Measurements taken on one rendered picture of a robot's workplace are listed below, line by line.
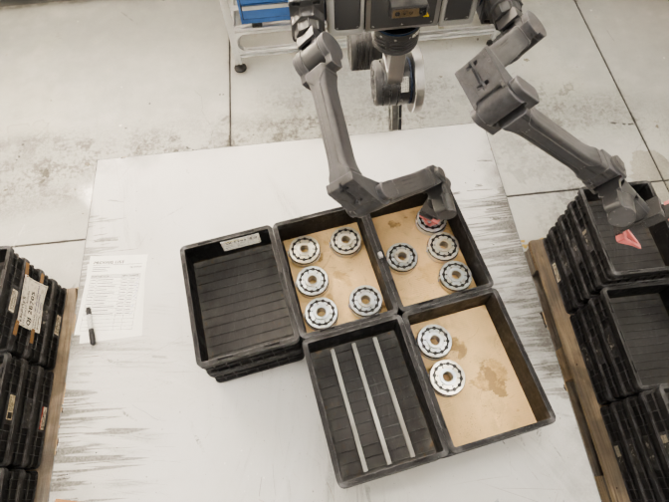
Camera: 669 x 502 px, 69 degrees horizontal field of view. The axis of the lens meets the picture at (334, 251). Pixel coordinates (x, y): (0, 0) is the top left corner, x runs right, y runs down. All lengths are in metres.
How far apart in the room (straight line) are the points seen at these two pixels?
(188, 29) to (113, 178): 1.88
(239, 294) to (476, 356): 0.76
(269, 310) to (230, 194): 0.58
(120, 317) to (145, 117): 1.75
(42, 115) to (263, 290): 2.37
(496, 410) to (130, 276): 1.30
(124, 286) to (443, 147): 1.33
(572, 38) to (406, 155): 2.07
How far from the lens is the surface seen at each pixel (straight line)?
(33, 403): 2.42
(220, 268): 1.67
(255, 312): 1.58
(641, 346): 2.30
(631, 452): 2.29
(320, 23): 1.34
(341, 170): 1.07
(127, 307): 1.86
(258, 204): 1.92
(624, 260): 2.29
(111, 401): 1.78
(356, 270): 1.61
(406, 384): 1.51
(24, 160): 3.46
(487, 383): 1.55
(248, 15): 3.21
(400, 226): 1.69
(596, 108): 3.47
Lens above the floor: 2.29
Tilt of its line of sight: 63 degrees down
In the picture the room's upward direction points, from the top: 3 degrees counter-clockwise
